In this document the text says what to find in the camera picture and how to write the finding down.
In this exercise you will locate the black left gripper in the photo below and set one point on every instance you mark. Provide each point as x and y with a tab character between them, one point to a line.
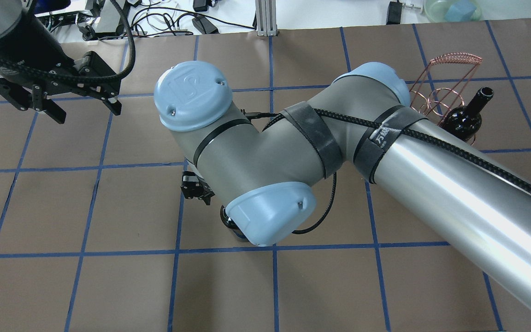
39	51

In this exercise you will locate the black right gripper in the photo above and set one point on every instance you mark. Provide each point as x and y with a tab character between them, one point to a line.
195	186

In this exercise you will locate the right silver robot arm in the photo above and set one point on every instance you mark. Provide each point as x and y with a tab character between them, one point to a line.
265	178

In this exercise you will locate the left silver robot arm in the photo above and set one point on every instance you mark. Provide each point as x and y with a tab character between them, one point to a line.
20	30

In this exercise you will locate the dark wine bottle in basket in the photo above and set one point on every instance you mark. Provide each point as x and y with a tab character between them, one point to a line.
464	122

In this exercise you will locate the black power adapter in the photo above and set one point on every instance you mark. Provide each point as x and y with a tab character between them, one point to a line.
204	26

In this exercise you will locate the green bowl with blue sponge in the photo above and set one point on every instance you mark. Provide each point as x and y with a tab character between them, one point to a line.
442	11

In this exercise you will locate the aluminium frame post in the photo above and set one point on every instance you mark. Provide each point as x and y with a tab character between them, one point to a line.
266	18

